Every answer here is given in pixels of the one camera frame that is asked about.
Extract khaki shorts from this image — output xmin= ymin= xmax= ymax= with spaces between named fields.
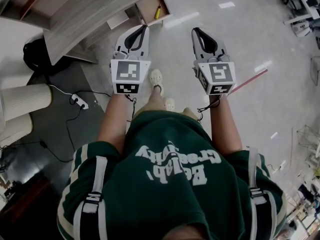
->
xmin=132 ymin=107 xmax=201 ymax=125

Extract person's right forearm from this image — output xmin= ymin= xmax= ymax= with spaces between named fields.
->
xmin=208 ymin=93 xmax=244 ymax=158

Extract green printed shirt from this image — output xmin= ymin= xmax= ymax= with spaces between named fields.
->
xmin=56 ymin=108 xmax=287 ymax=240

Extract dark brown wooden cabinet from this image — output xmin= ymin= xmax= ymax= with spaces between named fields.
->
xmin=0 ymin=175 xmax=61 ymax=240

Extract red floor tape strip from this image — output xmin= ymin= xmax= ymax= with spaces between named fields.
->
xmin=229 ymin=68 xmax=269 ymax=95

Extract person's left white shoe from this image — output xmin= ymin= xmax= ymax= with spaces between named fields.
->
xmin=149 ymin=68 xmax=166 ymax=96

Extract white black shoulder strap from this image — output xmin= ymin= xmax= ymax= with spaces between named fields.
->
xmin=248 ymin=146 xmax=278 ymax=240
xmin=81 ymin=155 xmax=109 ymax=240

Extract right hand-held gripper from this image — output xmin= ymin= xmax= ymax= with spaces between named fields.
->
xmin=191 ymin=27 xmax=237 ymax=96

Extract large white ribbed cylinder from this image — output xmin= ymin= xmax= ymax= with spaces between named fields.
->
xmin=0 ymin=82 xmax=54 ymax=130

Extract person's left leg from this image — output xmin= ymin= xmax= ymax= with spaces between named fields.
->
xmin=146 ymin=85 xmax=166 ymax=115

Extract person's left forearm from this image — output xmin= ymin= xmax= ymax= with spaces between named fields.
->
xmin=96 ymin=93 xmax=137 ymax=158

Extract thin black cable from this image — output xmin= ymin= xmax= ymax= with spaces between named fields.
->
xmin=74 ymin=89 xmax=112 ymax=103

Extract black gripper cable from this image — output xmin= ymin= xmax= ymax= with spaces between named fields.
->
xmin=197 ymin=94 xmax=223 ymax=123
xmin=124 ymin=93 xmax=138 ymax=124

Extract light wooden drawer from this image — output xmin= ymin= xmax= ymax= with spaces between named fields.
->
xmin=134 ymin=0 xmax=174 ymax=28

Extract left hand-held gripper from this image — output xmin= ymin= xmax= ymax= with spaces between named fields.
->
xmin=109 ymin=24 xmax=153 ymax=95

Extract white floor device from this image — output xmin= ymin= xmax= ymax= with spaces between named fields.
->
xmin=292 ymin=19 xmax=312 ymax=38

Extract black cable with adapter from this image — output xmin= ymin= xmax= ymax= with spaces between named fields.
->
xmin=0 ymin=103 xmax=86 ymax=163

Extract white cable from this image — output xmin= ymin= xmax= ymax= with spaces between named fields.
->
xmin=48 ymin=83 xmax=76 ymax=98

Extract yellow black screwdriver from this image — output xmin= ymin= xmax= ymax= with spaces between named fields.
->
xmin=154 ymin=1 xmax=163 ymax=20

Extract person's right white shoe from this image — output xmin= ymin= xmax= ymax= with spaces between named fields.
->
xmin=163 ymin=97 xmax=177 ymax=113

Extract small white ribbed cylinder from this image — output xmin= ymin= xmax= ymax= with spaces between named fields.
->
xmin=0 ymin=112 xmax=34 ymax=143

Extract white table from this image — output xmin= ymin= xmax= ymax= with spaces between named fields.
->
xmin=283 ymin=0 xmax=320 ymax=26

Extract black round bag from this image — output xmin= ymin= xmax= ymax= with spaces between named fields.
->
xmin=22 ymin=37 xmax=59 ymax=75

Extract person's white shoe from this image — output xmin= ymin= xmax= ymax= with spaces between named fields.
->
xmin=163 ymin=97 xmax=177 ymax=113
xmin=149 ymin=68 xmax=166 ymax=96

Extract white power strip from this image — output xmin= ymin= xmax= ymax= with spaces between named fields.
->
xmin=70 ymin=93 xmax=89 ymax=110

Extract grey wooden desk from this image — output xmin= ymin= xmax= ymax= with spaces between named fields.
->
xmin=0 ymin=0 xmax=179 ymax=66

